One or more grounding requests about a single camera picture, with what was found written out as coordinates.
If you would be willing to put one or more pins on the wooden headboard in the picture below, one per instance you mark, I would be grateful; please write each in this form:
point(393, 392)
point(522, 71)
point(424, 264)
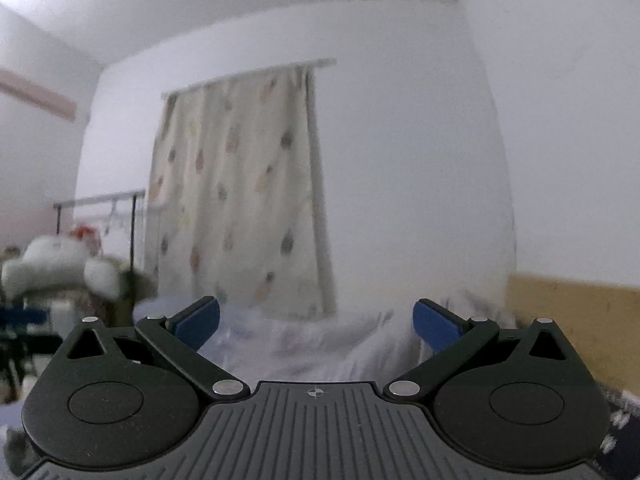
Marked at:
point(575, 320)

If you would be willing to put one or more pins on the cream printed curtain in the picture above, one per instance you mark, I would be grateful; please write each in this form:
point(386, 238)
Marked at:
point(240, 185)

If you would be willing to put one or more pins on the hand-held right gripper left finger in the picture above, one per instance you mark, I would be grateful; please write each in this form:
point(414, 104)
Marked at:
point(199, 321)

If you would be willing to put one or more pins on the metal clothes rack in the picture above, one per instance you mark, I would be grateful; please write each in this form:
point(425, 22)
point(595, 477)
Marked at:
point(100, 200)

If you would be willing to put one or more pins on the white plush toy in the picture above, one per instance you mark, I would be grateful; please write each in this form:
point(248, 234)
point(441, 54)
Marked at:
point(50, 265)

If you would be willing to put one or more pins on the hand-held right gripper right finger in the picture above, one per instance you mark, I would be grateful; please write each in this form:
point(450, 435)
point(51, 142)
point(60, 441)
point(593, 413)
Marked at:
point(435, 322)

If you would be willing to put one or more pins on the dark blue frame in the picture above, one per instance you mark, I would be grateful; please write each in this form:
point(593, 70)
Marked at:
point(25, 342)

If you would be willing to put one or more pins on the light blue printed duvet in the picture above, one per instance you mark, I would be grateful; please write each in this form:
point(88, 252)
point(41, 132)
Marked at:
point(325, 345)

